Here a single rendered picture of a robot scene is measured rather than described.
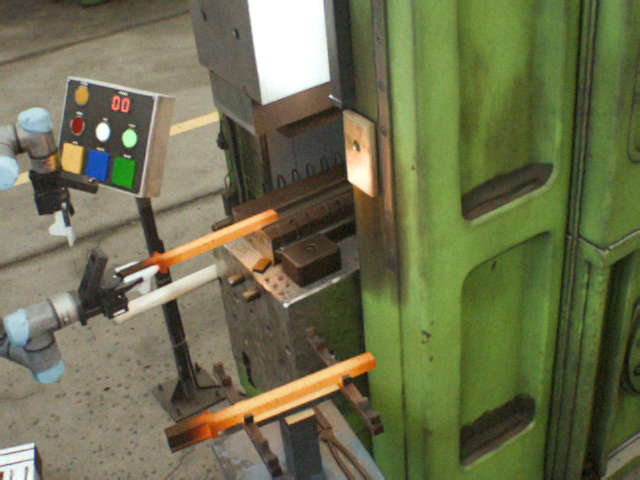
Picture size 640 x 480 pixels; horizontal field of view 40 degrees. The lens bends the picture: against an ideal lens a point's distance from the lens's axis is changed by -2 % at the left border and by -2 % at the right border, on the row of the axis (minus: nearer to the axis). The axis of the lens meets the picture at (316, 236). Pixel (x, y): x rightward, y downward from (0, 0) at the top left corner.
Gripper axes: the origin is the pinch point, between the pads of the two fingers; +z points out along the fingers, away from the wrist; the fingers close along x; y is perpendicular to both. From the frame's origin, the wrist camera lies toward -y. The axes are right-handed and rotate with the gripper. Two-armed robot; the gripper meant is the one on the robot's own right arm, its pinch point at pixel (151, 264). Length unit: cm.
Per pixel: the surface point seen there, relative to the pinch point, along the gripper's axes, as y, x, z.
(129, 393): 100, -73, 4
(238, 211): 2.3, -10.0, 28.4
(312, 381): 4, 52, 11
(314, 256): 2.5, 18.5, 32.8
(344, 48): -50, 28, 39
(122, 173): -0.5, -43.9, 11.3
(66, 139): -5, -67, 4
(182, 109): 97, -262, 118
